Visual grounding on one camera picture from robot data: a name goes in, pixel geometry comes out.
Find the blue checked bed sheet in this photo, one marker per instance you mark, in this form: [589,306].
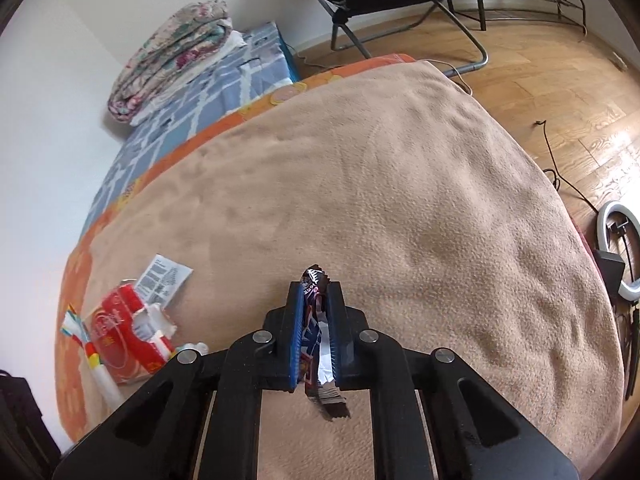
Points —
[200,95]

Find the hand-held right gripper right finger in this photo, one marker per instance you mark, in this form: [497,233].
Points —
[332,335]

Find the white colourful striped wrapper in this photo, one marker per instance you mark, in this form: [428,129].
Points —
[97,367]

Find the red tissue pack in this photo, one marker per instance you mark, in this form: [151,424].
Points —
[122,330]

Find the orange floral bed sheet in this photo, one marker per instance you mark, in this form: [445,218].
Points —
[75,285]

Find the dark object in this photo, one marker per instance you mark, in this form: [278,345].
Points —
[20,420]

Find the beige fleece blanket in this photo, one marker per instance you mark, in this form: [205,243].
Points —
[375,185]

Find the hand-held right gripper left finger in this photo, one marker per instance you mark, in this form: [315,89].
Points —
[298,330]

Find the folded floral quilt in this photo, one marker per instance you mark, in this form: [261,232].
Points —
[170,45]

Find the dark candy wrapper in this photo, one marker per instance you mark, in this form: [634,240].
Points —
[330,400]

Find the white printed sachet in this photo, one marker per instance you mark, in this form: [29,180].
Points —
[162,277]

